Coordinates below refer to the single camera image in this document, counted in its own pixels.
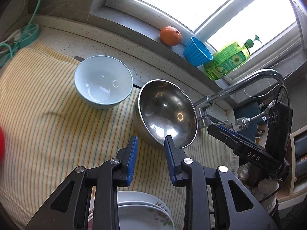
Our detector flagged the green dish soap bottle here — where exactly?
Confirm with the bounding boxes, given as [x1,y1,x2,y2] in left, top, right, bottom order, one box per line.
[204,35,261,81]

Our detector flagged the chrome kitchen faucet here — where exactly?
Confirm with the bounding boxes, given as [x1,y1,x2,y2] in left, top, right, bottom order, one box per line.
[193,69,286,129]

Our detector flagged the right gloved hand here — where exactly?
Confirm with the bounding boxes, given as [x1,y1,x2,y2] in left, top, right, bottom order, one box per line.
[237,163,279,212]

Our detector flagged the blue ribbed plastic cup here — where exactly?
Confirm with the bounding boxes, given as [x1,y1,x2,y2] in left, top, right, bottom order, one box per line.
[183,36,213,67]

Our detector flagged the teal green hose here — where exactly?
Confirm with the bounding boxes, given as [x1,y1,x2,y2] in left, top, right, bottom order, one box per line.
[0,0,46,68]

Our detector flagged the red cup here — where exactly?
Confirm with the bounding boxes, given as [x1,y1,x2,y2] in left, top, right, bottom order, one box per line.
[0,128,5,164]

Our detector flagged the striped yellow cloth mat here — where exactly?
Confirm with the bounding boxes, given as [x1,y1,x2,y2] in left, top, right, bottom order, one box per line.
[0,41,239,230]

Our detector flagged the stainless steel mixing bowl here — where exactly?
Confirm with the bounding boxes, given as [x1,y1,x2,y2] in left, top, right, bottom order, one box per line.
[132,80,198,149]

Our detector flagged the orange tangerine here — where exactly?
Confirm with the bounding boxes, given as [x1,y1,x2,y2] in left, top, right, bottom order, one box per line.
[160,26,182,46]

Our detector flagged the light blue ceramic bowl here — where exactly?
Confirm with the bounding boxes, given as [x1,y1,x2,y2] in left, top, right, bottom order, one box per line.
[74,55,133,109]

